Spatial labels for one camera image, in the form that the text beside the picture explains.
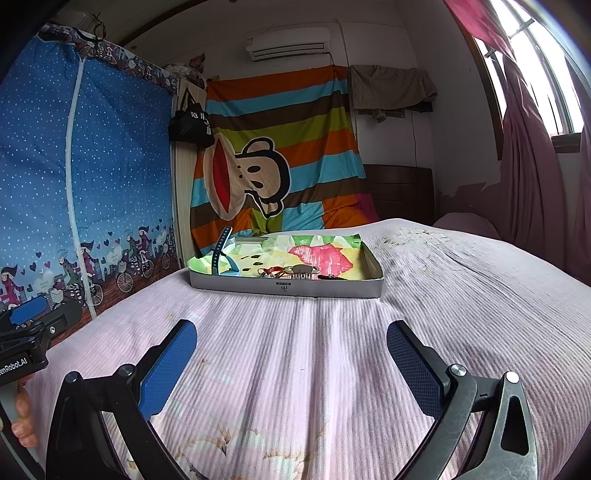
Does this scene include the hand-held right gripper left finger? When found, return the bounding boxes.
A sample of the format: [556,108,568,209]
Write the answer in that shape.
[46,319,198,480]

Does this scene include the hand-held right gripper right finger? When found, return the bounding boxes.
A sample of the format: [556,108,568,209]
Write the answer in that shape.
[387,320,540,480]

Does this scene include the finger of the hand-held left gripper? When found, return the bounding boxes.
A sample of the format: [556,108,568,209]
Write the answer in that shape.
[30,302,83,347]
[9,295,51,325]

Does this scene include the grey shallow box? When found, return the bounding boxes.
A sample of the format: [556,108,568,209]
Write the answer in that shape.
[187,233,385,298]

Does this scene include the person's left hand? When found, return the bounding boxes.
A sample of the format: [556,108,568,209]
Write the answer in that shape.
[11,376,40,448]

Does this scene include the pink ribbed bedspread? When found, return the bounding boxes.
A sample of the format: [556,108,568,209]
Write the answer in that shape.
[28,217,591,480]

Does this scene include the blue watch band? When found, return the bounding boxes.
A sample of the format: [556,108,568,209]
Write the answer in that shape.
[212,227,241,278]

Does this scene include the colourful painted paper liner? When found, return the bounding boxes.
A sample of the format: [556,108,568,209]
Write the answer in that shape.
[190,234,380,281]

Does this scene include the pink pillow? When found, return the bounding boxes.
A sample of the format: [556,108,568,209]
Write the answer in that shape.
[431,212,504,241]

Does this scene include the beige hair claw clip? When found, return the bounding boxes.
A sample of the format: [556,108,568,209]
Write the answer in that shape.
[284,263,320,281]

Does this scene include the blue dotted fabric wardrobe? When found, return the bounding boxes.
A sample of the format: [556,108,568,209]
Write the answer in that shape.
[0,23,181,333]

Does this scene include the light wooden cabinet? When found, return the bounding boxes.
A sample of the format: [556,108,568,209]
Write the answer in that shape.
[172,76,208,271]

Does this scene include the dark wooden headboard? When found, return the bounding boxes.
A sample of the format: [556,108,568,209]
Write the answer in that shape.
[365,165,435,227]

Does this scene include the pink curtain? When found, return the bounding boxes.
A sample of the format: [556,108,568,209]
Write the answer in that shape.
[443,0,591,287]

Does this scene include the black tote bag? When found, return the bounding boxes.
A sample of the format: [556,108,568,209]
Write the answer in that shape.
[168,88,215,148]

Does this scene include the striped monkey printed blanket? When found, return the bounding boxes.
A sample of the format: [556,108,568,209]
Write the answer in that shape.
[190,65,382,259]

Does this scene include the clutter atop cabinet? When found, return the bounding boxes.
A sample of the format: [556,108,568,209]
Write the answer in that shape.
[166,53,208,86]

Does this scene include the olive hanging garment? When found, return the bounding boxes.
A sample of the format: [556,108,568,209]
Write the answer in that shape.
[348,65,438,123]

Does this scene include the window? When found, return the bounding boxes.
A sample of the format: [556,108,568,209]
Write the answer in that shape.
[471,0,591,139]

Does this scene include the white air conditioner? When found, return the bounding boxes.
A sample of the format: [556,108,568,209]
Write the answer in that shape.
[245,28,332,62]

